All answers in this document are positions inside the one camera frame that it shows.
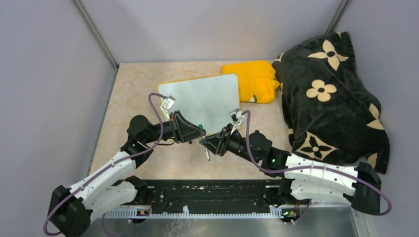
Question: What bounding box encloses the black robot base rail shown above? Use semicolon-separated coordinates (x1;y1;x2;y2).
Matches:
105;179;310;224

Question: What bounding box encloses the metal corner post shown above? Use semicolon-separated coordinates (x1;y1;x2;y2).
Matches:
325;0;350;34
72;0;119;70

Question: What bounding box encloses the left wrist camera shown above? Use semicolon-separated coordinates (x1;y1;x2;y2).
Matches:
160;96;176;113

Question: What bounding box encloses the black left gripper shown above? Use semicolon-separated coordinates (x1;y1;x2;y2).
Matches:
144;110;207;144

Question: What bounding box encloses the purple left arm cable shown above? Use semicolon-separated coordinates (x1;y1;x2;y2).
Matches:
43;93;171;237

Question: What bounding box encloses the black floral blanket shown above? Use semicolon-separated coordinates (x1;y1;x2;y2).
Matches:
272;32;390;174

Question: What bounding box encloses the yellow-framed whiteboard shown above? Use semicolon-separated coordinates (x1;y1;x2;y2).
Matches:
157;74;240;135

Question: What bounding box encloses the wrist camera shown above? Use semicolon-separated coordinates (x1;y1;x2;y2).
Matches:
229;108;246;126
160;96;176;113

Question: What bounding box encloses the white marker pen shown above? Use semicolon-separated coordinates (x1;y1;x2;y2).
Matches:
205;148;211;161

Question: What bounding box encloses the left metal corner post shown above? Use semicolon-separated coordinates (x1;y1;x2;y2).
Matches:
72;0;119;70

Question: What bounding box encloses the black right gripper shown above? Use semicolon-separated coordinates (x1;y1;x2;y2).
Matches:
200;122;259;164

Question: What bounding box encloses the right metal corner post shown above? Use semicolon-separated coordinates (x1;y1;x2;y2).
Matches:
325;0;350;34

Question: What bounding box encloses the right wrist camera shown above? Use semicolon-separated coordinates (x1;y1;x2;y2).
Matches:
229;108;246;126

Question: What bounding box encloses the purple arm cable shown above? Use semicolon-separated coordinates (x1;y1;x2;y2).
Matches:
43;93;171;237
240;110;393;217

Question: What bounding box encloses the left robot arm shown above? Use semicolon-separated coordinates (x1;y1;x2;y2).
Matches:
43;111;206;237

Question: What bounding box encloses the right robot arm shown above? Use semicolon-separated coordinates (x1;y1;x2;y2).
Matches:
199;124;382;215

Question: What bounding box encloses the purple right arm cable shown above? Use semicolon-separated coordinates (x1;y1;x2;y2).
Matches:
240;110;393;217

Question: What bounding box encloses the folded yellow cloth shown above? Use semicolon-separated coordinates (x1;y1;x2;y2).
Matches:
221;61;280;104

